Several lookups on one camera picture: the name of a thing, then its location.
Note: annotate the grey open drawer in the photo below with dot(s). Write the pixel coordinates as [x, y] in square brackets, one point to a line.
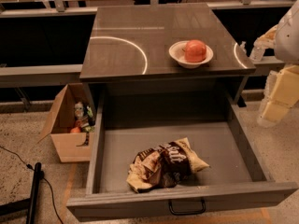
[235, 179]

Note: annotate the brown chip bag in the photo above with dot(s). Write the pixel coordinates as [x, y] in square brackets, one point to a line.
[164, 166]

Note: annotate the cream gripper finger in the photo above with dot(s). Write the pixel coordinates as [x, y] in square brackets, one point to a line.
[282, 87]
[271, 114]

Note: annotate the green packet in box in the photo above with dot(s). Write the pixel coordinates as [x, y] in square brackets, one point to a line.
[89, 112]

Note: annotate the grey cabinet counter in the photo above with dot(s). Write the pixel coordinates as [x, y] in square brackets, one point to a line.
[128, 57]

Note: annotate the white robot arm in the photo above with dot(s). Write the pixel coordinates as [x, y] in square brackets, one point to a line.
[286, 46]

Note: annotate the white bowl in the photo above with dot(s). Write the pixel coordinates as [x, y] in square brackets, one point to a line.
[177, 52]

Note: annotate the black drawer handle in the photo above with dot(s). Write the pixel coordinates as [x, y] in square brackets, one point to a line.
[186, 208]

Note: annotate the black metal stand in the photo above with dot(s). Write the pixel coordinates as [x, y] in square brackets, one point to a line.
[29, 204]

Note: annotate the orange fruit in box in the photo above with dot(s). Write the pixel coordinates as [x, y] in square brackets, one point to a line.
[75, 130]

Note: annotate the white bottle in box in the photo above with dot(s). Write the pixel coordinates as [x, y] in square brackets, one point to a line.
[79, 110]

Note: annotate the cardboard box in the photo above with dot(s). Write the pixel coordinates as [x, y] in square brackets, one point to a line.
[61, 120]

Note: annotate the red apple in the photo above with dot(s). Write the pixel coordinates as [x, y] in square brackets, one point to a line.
[195, 51]

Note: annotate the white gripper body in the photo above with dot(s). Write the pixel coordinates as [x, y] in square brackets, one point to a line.
[288, 39]

